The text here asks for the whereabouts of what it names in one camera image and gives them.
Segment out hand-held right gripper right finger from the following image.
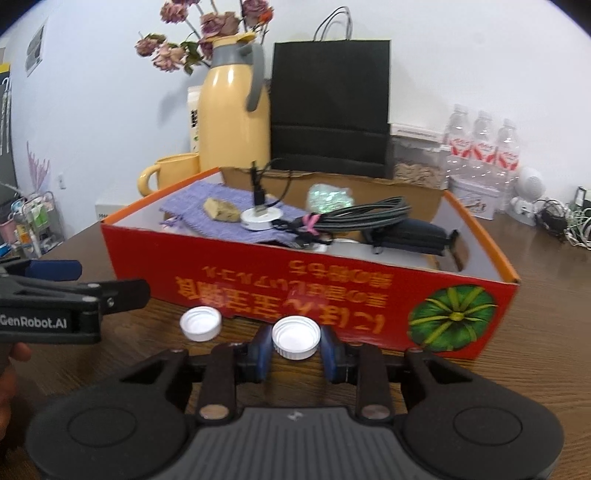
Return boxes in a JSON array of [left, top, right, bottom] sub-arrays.
[[318, 325, 476, 424]]

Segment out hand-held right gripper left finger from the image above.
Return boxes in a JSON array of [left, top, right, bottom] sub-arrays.
[[119, 325, 274, 424]]

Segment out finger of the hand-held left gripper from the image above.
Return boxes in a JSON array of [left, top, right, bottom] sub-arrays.
[[0, 278, 151, 317], [0, 260, 83, 289]]

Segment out white bottle cap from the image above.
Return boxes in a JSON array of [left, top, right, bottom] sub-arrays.
[[180, 307, 223, 342], [271, 316, 321, 361]]

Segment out orange cardboard box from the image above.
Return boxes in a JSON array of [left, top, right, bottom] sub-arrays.
[[100, 166, 522, 361]]

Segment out purple knitted cloth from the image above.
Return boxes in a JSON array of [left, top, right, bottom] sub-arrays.
[[159, 181, 319, 245]]

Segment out beige crumbly block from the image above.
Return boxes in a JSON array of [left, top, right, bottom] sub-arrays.
[[204, 198, 242, 223]]

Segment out white round charger puck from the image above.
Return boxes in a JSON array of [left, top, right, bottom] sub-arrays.
[[240, 207, 283, 232]]

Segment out grey cable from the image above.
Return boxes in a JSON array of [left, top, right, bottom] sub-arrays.
[[300, 196, 411, 232]]

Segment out navy zip case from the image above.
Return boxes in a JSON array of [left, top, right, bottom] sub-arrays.
[[362, 218, 460, 257]]

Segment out iridescent green wad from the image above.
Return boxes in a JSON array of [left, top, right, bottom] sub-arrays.
[[307, 183, 354, 214]]

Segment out black usb cable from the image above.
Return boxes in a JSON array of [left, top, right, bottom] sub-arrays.
[[250, 158, 333, 250]]

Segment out person's left hand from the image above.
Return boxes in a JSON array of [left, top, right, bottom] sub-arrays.
[[0, 344, 33, 418]]

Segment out metal storage cart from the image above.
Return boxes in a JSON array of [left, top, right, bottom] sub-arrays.
[[0, 191, 66, 268]]

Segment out yellow mug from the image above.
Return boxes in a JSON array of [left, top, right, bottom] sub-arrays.
[[139, 154, 200, 197]]

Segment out dark hanging board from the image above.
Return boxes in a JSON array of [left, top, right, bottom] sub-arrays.
[[0, 62, 18, 190]]

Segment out white carton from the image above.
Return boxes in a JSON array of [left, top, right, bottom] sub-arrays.
[[187, 85, 206, 155]]

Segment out clear snack container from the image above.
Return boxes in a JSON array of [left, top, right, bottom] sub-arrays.
[[388, 122, 451, 190]]

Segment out yellow thermos jug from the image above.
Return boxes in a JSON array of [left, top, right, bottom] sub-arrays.
[[198, 32, 272, 172]]

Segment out pale printed tin box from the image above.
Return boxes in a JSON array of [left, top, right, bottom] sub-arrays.
[[448, 174, 504, 220]]

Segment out black paper bag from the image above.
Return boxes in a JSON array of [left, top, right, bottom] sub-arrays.
[[269, 6, 392, 178]]

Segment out white robot figure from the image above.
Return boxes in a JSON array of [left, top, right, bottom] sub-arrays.
[[508, 166, 546, 217]]

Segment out dried pink roses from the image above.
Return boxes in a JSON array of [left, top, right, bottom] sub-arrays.
[[135, 0, 275, 75]]

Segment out purple plant wall sticker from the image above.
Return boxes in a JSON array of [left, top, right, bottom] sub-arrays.
[[25, 141, 51, 195]]

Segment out wall poster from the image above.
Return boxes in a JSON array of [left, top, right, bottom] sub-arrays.
[[25, 23, 49, 77]]

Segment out tangle of cables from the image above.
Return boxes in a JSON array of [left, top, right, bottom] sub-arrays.
[[533, 186, 591, 232]]

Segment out white cable bundle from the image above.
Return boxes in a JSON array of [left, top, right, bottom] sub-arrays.
[[566, 208, 591, 250]]

